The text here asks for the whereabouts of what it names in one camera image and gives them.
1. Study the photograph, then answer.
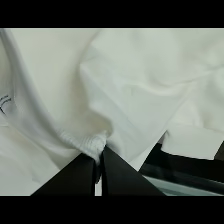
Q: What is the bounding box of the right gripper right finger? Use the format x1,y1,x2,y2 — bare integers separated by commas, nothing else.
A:
101,145,166,196

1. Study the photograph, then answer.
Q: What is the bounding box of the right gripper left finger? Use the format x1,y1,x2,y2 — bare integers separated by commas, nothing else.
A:
31,152,98,196

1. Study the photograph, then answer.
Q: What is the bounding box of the white long-sleeved shirt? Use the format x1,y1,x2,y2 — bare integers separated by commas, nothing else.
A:
0,28,224,196

